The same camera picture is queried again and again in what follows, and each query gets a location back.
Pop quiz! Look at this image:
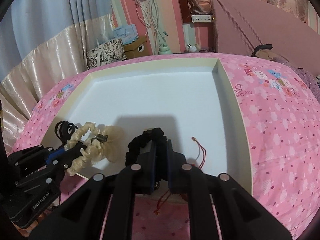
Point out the red string bracelet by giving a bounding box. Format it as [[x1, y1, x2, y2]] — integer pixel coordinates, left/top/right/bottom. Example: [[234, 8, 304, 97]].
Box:
[[152, 136, 207, 215]]

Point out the pink floral bed sheet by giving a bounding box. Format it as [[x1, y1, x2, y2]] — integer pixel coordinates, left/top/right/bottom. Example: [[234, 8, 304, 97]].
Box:
[[11, 54, 319, 239]]

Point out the white power strip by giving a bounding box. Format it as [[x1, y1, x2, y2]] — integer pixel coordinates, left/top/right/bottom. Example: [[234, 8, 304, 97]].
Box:
[[191, 15, 214, 23]]

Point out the white shallow tray box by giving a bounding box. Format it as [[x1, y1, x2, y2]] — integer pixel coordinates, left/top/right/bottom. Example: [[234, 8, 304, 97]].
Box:
[[42, 58, 253, 192]]

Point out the black white floral bag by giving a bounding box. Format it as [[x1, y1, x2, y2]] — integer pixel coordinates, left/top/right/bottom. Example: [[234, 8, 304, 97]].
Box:
[[86, 38, 127, 69]]

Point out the black scrunchie bracelet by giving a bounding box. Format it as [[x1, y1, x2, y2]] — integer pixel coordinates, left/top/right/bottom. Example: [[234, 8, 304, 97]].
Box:
[[125, 127, 167, 170]]

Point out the brown cardboard box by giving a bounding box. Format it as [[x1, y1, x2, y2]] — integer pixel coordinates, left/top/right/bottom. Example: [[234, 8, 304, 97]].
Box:
[[124, 36, 150, 59]]

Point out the black hair claw clip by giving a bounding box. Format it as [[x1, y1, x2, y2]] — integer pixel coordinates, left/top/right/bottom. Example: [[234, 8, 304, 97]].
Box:
[[54, 121, 78, 148]]

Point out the cream scrunchie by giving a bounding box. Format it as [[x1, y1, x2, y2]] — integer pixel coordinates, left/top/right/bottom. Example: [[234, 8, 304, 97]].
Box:
[[63, 122, 124, 176]]

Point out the pink headboard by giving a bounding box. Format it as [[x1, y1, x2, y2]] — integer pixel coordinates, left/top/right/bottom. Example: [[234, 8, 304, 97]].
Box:
[[210, 0, 319, 75]]

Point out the light blue paper bag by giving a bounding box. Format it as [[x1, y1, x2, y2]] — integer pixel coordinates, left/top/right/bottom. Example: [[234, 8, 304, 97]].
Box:
[[113, 24, 139, 45]]

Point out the purple dotted cloth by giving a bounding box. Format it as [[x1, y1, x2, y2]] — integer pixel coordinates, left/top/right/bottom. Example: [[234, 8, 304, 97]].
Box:
[[272, 56, 320, 101]]

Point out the blue and cream curtain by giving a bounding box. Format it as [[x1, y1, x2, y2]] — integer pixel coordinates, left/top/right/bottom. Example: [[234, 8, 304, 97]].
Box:
[[1, 0, 112, 152]]

